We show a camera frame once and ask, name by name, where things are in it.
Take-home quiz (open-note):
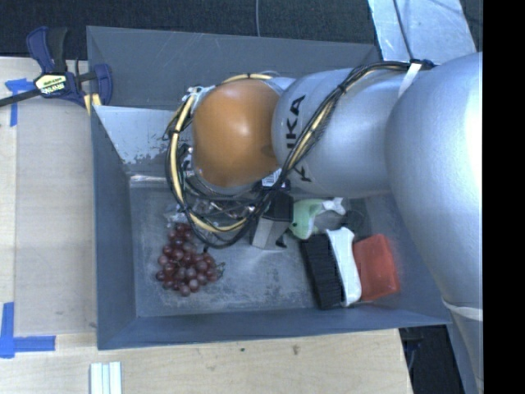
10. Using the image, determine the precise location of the black and grey box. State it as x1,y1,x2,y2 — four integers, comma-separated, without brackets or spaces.
249,191,295,250

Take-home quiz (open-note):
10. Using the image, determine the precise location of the red grape bunch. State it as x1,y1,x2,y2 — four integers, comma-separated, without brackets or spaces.
155,221,226,298

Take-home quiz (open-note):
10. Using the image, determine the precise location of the grey metal bin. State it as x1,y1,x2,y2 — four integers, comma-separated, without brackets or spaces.
85,25,453,351

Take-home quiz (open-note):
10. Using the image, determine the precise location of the pale green spray bottle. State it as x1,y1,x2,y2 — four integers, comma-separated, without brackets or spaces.
288,197,348,241

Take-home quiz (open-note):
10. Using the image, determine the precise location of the red-orange sponge block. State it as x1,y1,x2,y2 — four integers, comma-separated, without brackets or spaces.
352,232,401,303

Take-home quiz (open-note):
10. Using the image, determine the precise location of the pale wood flat board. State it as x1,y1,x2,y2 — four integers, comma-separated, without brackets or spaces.
14,96,99,338

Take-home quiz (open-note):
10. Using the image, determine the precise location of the black brush with white handle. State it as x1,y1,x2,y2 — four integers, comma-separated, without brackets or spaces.
299,226,363,312

